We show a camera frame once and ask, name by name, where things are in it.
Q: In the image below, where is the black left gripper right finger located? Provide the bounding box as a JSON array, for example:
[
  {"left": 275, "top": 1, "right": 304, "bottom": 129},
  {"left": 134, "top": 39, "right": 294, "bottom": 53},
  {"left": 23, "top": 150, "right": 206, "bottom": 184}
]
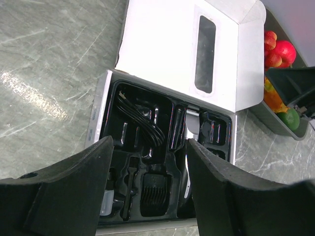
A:
[{"left": 189, "top": 140, "right": 315, "bottom": 236}]

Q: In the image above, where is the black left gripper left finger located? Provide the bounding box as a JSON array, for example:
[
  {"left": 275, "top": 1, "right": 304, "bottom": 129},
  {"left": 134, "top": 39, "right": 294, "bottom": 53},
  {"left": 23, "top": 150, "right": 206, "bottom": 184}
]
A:
[{"left": 0, "top": 136, "right": 114, "bottom": 236}]

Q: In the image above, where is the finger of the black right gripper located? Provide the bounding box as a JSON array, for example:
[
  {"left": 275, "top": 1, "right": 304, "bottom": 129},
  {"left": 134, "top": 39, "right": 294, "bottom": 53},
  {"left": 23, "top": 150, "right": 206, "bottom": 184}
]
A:
[{"left": 266, "top": 67, "right": 315, "bottom": 108}]

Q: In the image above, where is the silver hair clipper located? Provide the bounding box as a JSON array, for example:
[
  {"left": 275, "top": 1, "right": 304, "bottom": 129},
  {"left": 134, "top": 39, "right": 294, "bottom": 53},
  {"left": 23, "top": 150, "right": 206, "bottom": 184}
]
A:
[{"left": 178, "top": 109, "right": 200, "bottom": 213}]

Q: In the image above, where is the white hair clipper box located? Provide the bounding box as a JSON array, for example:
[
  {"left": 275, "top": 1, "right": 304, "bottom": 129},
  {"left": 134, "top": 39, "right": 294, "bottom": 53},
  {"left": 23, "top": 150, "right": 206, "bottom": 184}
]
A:
[{"left": 85, "top": 0, "right": 266, "bottom": 236}]

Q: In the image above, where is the orange spiky fruit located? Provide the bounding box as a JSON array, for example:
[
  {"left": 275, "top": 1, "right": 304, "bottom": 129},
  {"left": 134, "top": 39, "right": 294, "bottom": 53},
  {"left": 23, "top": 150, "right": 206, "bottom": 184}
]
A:
[{"left": 263, "top": 77, "right": 288, "bottom": 114}]

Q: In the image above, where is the red yellow cherry bunch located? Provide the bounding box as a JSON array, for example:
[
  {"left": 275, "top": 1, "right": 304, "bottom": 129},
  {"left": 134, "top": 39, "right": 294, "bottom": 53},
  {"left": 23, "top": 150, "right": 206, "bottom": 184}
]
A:
[{"left": 264, "top": 30, "right": 283, "bottom": 69}]

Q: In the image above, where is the green lime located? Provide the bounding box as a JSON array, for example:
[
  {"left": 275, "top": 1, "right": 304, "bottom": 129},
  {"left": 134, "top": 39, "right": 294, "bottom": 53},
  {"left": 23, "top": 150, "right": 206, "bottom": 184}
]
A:
[{"left": 277, "top": 108, "right": 300, "bottom": 131}]

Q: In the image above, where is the red apple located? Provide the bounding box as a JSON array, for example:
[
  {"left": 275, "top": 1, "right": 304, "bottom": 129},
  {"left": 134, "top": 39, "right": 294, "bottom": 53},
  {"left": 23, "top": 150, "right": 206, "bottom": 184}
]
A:
[{"left": 273, "top": 40, "right": 297, "bottom": 68}]

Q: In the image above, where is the grey fruit tray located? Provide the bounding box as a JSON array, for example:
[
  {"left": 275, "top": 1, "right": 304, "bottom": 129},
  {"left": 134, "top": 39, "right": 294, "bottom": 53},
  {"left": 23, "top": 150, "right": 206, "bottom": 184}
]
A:
[{"left": 249, "top": 9, "right": 309, "bottom": 141}]

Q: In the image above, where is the small oil bottle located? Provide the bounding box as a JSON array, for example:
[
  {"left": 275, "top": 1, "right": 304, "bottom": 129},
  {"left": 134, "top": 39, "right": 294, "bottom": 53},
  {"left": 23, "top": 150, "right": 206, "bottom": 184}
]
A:
[{"left": 100, "top": 168, "right": 116, "bottom": 216}]

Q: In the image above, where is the black comb guard in box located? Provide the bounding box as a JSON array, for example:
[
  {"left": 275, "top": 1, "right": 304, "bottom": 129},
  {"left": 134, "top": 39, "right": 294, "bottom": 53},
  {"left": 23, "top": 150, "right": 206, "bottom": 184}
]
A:
[{"left": 140, "top": 173, "right": 171, "bottom": 217}]

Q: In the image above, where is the black cleaning brush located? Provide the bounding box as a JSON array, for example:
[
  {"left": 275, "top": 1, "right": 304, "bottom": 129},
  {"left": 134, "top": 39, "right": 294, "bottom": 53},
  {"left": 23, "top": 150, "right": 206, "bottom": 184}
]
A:
[{"left": 122, "top": 156, "right": 139, "bottom": 220}]

